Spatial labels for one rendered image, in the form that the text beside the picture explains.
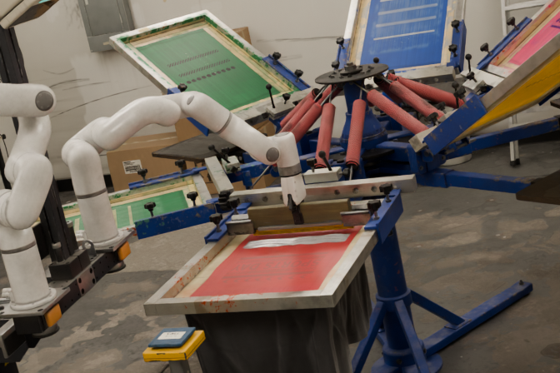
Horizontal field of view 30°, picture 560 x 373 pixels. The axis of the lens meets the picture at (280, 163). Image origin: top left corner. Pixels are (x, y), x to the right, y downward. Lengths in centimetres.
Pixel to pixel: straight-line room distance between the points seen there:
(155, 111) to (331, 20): 455
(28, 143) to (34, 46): 594
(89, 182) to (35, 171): 46
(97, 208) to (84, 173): 12
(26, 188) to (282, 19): 518
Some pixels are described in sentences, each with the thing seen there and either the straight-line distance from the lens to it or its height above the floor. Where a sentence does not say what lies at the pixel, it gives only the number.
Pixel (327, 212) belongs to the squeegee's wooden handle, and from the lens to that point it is 337.
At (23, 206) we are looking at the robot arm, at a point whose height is 142.
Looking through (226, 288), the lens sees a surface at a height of 96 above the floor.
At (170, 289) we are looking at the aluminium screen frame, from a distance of 312.
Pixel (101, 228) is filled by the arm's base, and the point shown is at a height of 119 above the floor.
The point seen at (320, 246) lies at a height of 96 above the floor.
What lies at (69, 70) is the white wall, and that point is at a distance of 858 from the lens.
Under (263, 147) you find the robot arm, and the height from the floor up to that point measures 130.
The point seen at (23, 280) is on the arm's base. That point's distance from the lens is 281.
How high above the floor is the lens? 205
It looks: 14 degrees down
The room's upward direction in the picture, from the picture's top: 12 degrees counter-clockwise
